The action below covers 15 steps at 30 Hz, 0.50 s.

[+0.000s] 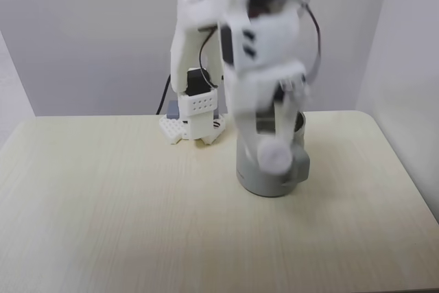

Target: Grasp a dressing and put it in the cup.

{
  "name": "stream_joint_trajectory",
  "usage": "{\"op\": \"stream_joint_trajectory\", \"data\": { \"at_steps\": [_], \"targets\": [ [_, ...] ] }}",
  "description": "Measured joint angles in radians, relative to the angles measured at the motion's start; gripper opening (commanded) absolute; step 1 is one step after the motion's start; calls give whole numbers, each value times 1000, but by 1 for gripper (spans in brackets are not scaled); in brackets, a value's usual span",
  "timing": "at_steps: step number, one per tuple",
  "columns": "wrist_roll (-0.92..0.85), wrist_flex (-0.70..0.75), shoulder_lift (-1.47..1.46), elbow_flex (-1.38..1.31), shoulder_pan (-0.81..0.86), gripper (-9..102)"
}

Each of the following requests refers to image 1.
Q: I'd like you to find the pale green steel-lined cup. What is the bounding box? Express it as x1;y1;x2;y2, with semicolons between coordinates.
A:
235;110;311;199

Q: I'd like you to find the grey table clamp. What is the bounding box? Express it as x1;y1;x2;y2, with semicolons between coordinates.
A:
167;100;181;119

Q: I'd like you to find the red black servo cable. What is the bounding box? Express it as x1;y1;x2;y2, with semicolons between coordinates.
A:
300;0;324;85
198;28;221;90

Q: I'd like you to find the black power cable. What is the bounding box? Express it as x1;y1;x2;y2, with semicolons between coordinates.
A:
156;75;172;115

